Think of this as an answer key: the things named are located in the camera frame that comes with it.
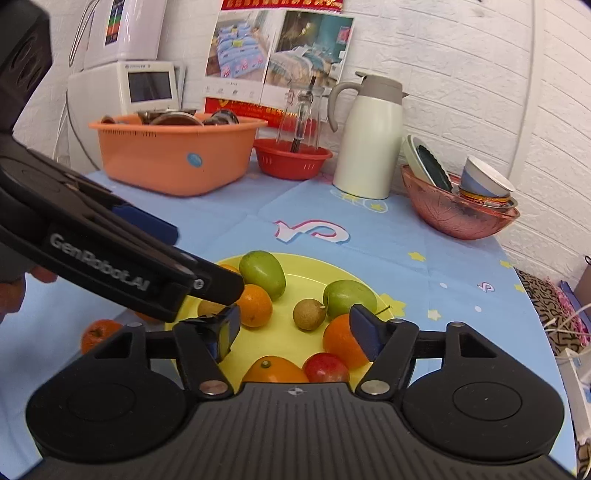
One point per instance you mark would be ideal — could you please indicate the yellow oval plate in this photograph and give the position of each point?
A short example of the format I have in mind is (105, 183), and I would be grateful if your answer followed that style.
(306, 278)

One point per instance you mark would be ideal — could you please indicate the person's hand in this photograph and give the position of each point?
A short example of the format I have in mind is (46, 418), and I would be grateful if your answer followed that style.
(12, 293)

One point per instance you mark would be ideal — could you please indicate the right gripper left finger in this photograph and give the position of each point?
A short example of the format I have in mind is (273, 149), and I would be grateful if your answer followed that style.
(201, 344)

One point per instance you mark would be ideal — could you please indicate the white thermos jug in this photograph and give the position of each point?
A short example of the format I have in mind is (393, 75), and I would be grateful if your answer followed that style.
(372, 137)

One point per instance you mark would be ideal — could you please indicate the navel orange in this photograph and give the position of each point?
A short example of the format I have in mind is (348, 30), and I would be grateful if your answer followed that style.
(273, 369)

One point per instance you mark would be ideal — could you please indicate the orange with stem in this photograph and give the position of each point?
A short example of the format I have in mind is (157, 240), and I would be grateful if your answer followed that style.
(338, 340)

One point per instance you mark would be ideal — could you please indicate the green white plate in bowl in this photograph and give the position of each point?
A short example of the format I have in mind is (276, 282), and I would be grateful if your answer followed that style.
(424, 164)

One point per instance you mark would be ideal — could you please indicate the small red apple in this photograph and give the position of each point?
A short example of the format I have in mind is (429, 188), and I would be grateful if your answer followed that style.
(326, 368)

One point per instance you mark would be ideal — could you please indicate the white appliance with screen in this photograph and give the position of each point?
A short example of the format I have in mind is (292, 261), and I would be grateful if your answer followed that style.
(115, 89)

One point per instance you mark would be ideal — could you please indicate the small green mango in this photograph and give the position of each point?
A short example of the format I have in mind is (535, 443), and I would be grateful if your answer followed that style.
(340, 296)

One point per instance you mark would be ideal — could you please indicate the blue white ceramic bowl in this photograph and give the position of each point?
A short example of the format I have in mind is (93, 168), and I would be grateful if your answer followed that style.
(478, 177)

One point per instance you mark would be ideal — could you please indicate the clear glass jar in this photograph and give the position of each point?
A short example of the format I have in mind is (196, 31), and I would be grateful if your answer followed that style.
(301, 122)

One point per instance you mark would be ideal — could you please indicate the small orange on plate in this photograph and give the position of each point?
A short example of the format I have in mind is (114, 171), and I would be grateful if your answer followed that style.
(255, 306)

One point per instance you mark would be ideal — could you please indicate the pink glass bowl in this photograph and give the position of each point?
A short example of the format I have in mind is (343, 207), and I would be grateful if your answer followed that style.
(453, 215)

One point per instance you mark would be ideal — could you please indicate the large green mango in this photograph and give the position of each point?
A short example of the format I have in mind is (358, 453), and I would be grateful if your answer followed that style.
(263, 269)

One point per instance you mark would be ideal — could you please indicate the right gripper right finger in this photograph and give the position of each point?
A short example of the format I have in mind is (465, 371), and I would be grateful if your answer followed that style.
(390, 347)

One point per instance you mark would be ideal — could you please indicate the brown kiwi on plate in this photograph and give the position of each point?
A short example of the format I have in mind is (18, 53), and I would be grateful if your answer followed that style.
(308, 314)

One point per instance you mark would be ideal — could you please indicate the bedding wall calendar poster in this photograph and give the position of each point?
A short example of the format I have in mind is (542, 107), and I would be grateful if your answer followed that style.
(262, 49)

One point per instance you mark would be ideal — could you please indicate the red plastic colander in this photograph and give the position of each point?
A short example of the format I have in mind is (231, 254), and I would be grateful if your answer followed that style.
(275, 159)

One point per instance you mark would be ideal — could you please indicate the steel bowl in basket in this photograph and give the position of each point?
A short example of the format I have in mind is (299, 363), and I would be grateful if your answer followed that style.
(175, 118)

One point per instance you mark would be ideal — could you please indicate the dark orange tangerine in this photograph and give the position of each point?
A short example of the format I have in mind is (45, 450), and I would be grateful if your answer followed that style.
(97, 332)

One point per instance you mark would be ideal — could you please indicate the blue patterned tablecloth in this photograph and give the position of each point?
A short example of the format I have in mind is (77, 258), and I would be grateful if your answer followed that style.
(427, 277)

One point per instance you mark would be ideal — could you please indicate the orange plastic basket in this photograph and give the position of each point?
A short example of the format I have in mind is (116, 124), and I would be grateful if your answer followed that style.
(182, 161)

